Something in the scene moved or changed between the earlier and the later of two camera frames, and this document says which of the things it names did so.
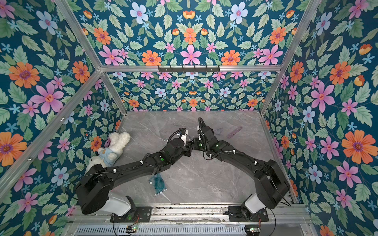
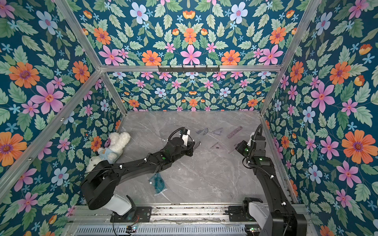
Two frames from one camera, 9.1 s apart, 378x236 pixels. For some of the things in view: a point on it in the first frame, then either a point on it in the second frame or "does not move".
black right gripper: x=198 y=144 to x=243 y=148
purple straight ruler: x=234 y=132 does not move
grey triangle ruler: x=218 y=131 does not move
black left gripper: x=187 y=148 does not move
